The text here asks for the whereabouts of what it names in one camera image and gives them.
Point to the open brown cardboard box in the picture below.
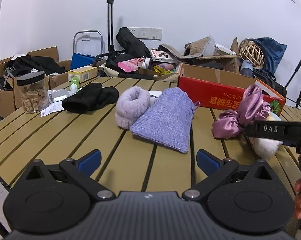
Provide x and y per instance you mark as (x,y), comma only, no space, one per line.
(206,53)

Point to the woven rattan ball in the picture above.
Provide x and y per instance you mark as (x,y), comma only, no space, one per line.
(248,50)

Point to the clear jar with black lid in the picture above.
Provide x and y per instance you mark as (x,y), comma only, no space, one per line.
(33,91)

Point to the black knit cloth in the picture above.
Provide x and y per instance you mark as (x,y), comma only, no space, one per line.
(90,98)

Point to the white and yellow plush toy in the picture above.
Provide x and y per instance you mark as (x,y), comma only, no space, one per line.
(265,148)

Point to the small green bottle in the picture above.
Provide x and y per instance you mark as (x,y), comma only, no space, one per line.
(74,84)

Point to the black rolled bag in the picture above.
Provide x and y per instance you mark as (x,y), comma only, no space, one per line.
(131,44)

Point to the person's right hand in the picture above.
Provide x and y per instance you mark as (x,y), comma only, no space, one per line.
(297,200)

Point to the red cardboard box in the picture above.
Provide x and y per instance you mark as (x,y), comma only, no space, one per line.
(220,89)

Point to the tan folding slat table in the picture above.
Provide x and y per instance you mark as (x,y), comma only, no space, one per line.
(148,179)

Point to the lilac fuzzy towel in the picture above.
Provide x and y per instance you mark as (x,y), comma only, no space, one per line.
(130,106)

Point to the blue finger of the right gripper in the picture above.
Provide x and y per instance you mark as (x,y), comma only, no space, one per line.
(290,143)
(276,130)

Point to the purple woven drawstring pouch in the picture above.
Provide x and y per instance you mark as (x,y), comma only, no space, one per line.
(168,120)

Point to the black trolley handle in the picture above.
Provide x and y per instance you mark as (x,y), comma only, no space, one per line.
(110,4)

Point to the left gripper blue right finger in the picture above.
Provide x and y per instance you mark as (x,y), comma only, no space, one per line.
(218,174)

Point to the blue water bottle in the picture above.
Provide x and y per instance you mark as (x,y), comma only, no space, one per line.
(246,68)

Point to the pink satin cloth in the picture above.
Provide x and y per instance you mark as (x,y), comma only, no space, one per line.
(231,123)

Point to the yellow small carton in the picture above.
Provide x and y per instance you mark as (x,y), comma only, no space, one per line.
(83,73)

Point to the dark blue fabric bag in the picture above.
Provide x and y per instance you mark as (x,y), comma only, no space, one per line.
(273,52)

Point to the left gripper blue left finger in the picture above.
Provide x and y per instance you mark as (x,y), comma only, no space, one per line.
(78,172)

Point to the white wall socket strip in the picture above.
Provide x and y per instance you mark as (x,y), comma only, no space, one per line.
(147,33)

